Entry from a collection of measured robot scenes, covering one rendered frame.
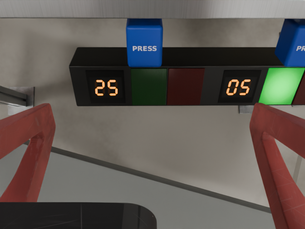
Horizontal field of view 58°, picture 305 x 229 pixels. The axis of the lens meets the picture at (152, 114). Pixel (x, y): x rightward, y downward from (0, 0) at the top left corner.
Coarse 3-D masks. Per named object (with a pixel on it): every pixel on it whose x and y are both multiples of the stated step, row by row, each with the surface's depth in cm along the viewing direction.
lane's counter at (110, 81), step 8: (88, 72) 22; (96, 72) 22; (104, 72) 22; (112, 72) 22; (120, 72) 22; (88, 80) 22; (96, 80) 22; (104, 80) 22; (112, 80) 22; (120, 80) 22; (96, 88) 23; (104, 88) 23; (112, 88) 23; (120, 88) 23; (96, 96) 23; (104, 96) 23; (112, 96) 23; (120, 96) 23
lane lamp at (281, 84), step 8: (272, 72) 22; (280, 72) 22; (288, 72) 22; (296, 72) 22; (272, 80) 23; (280, 80) 23; (288, 80) 23; (296, 80) 23; (264, 88) 23; (272, 88) 23; (280, 88) 23; (288, 88) 23; (296, 88) 23; (264, 96) 24; (272, 96) 24; (280, 96) 24; (288, 96) 24; (272, 104) 24; (280, 104) 24; (288, 104) 24
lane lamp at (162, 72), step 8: (136, 72) 22; (144, 72) 22; (152, 72) 22; (160, 72) 22; (136, 80) 22; (144, 80) 22; (152, 80) 22; (160, 80) 22; (136, 88) 23; (144, 88) 23; (152, 88) 23; (160, 88) 23; (136, 96) 23; (144, 96) 23; (152, 96) 23; (160, 96) 23; (136, 104) 24; (144, 104) 24; (152, 104) 24; (160, 104) 24
